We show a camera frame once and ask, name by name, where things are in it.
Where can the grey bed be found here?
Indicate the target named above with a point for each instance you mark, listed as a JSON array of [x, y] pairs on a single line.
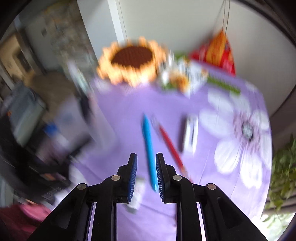
[[25, 109]]

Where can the red pen clear cap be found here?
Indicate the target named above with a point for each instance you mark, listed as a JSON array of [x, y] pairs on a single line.
[[169, 144]]

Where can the potted green plant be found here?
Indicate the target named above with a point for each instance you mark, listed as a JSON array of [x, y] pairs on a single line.
[[281, 193]]

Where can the purple floral tablecloth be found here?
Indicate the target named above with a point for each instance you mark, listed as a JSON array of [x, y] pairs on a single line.
[[222, 138]]

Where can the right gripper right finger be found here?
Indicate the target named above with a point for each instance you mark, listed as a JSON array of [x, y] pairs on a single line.
[[203, 208]]

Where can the green crochet stem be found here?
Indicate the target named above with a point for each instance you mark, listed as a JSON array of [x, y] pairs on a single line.
[[212, 79]]

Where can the white correction tape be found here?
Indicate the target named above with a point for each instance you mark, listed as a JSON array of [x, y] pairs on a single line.
[[191, 134]]

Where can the crochet sunflower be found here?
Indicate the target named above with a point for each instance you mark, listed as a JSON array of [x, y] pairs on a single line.
[[133, 62]]

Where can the red triangular lucky pouch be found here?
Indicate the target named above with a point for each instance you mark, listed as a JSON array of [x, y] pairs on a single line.
[[216, 52]]

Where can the white bookshelf cabinet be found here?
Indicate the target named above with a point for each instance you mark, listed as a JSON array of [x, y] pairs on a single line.
[[262, 54]]

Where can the sunflower greeting card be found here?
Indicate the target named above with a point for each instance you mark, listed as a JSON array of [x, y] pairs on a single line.
[[188, 77]]

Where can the blue pen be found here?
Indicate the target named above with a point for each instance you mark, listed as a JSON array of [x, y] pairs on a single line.
[[146, 131]]

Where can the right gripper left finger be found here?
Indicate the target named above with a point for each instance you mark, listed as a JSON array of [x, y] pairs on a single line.
[[90, 211]]

